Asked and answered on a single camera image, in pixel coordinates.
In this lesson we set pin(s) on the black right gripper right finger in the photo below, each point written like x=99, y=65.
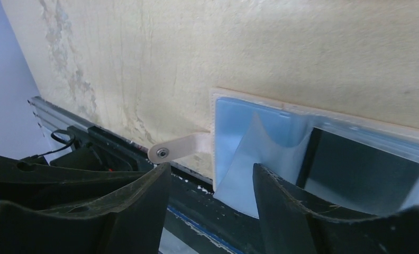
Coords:
x=293, y=220

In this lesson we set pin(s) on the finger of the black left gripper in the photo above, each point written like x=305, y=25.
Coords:
x=55, y=178

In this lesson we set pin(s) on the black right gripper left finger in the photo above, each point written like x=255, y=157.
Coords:
x=122, y=212

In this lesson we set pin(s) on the black card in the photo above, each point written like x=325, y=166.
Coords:
x=354, y=175

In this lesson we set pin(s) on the aluminium frame rail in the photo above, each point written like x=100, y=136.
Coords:
x=53, y=117

